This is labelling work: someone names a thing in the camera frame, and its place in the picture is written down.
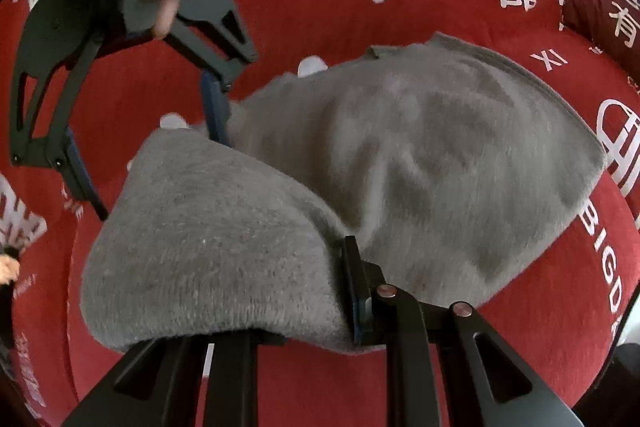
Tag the grey towel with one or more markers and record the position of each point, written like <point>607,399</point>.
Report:
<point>225,232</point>

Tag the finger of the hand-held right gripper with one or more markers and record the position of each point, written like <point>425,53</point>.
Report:
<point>75,162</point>
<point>215,107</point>

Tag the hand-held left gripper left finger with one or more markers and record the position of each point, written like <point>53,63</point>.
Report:
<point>230,382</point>

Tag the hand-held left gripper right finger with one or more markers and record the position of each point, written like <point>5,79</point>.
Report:
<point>358,307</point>

